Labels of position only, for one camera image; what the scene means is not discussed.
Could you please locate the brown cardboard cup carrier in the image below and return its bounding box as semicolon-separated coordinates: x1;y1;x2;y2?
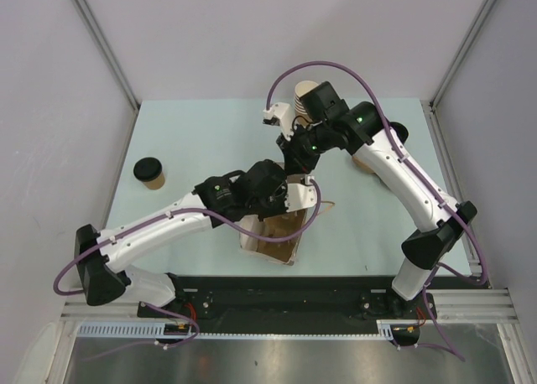
352;155;387;188

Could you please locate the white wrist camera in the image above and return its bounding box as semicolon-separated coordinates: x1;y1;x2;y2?
263;102;295;141
284;175;319;213

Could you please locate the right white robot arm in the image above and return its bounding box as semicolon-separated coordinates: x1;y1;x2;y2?
263;82;477;318

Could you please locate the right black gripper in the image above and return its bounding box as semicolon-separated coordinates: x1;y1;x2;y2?
277;120;334;175

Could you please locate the black plastic cup lid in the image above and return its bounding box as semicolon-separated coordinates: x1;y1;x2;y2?
133;157;163;182

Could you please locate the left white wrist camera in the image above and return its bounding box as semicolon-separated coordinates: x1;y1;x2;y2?
284;175;319;213

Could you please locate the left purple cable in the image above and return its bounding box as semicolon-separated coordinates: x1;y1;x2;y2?
53;178;323;360

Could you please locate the purple cable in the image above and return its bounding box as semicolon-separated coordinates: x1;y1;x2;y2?
53;178;323;360
264;60;490;362

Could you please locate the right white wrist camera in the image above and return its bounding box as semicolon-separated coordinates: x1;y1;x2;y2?
263;102;295;141

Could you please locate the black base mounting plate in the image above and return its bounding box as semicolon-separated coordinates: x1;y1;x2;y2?
137;275;436;335

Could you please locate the stack of brown paper cups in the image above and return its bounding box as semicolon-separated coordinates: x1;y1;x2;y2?
294;80;319;127

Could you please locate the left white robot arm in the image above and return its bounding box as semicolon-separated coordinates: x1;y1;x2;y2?
75;160;292;317

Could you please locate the brown paper coffee cup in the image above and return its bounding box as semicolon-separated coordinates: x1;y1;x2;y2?
143;173;165;190

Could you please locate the white slotted cable duct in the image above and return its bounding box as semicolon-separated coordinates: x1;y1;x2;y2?
76;321;394;341

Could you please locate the brown paper takeout bag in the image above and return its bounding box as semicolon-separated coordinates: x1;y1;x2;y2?
237;161;336;267

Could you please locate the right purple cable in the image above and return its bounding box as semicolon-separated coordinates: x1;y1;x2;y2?
264;60;490;362

